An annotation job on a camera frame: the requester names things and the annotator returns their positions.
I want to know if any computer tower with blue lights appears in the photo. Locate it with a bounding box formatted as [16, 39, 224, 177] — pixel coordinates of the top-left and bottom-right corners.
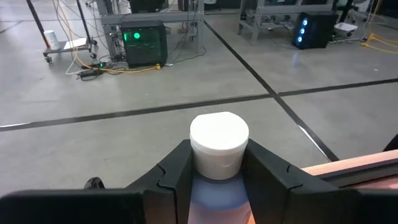
[292, 11, 339, 50]

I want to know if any black wheeled cart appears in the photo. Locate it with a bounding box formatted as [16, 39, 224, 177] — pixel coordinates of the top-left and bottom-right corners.
[25, 0, 98, 64]

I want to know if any blue paint bottle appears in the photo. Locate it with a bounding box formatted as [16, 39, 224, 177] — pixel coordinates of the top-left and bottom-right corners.
[187, 111, 253, 224]

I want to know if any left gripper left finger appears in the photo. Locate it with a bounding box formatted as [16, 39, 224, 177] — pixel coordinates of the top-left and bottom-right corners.
[0, 139, 194, 224]

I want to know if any yellow floor cable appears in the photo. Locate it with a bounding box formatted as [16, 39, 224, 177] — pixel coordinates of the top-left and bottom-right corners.
[55, 0, 162, 75]
[359, 0, 398, 54]

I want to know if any black power brick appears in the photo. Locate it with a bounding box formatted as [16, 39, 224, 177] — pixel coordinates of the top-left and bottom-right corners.
[76, 62, 105, 81]

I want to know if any white tray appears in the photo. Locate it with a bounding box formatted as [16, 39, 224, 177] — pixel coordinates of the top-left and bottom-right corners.
[334, 21, 359, 35]

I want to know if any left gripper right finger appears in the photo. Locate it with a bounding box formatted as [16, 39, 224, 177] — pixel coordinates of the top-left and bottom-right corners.
[243, 138, 398, 224]

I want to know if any computer tower with green lights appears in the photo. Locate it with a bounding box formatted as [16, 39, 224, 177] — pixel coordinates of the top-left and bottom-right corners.
[120, 20, 169, 68]

